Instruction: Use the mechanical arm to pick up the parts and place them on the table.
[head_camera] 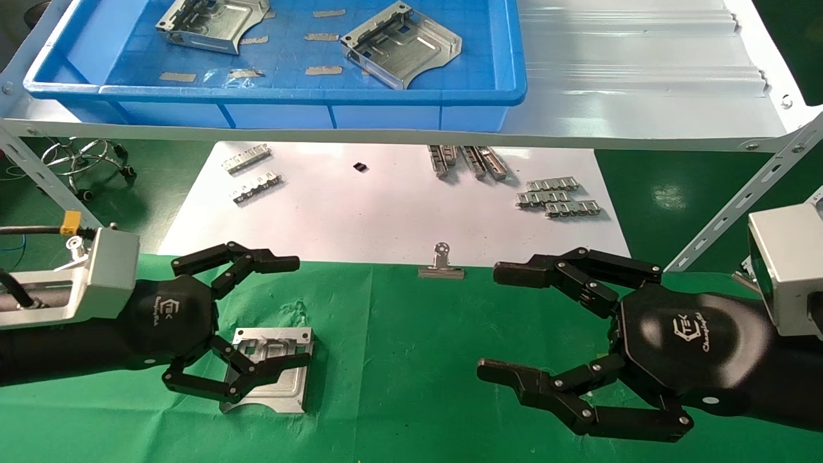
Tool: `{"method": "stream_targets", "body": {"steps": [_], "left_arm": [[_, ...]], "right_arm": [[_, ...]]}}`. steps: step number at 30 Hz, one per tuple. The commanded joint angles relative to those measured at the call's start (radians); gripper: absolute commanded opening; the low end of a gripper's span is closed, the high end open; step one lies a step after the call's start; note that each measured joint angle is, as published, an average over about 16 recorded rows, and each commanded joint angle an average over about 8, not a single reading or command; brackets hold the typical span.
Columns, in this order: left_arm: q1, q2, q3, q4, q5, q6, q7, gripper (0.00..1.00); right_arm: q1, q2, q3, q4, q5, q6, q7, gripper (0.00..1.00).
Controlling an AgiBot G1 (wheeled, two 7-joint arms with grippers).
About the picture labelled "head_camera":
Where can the perforated white shelf brace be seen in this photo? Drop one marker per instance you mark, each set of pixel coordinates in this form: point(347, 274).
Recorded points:
point(739, 204)
point(61, 193)

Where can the chrome stool base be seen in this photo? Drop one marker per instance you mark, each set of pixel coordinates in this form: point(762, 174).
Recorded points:
point(119, 152)

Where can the small metal strip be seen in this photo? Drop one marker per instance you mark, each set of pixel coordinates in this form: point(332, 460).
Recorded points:
point(321, 36)
point(328, 13)

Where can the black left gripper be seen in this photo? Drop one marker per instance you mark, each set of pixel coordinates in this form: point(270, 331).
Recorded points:
point(167, 321)

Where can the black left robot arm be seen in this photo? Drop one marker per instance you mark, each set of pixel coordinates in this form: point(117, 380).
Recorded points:
point(58, 350)

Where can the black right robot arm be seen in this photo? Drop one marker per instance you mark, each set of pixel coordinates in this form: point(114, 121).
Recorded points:
point(797, 379)

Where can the white paper sheet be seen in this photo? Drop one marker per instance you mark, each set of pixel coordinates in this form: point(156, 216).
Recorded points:
point(360, 212)

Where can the white metal shelf board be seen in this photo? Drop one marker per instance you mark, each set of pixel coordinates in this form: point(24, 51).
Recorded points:
point(643, 83)

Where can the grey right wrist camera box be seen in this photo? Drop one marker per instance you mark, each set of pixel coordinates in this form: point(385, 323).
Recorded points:
point(794, 270)

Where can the silver sheet metal part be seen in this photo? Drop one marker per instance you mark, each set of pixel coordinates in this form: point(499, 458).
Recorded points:
point(411, 48)
point(212, 26)
point(283, 395)

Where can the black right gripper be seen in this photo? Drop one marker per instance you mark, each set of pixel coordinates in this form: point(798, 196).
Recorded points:
point(688, 347)

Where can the small silver rail part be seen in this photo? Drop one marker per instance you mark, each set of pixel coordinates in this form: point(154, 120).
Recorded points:
point(544, 199)
point(437, 161)
point(551, 185)
point(573, 209)
point(495, 163)
point(257, 188)
point(246, 158)
point(451, 155)
point(474, 162)

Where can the blue plastic bin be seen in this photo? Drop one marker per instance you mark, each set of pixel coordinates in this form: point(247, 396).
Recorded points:
point(386, 119)

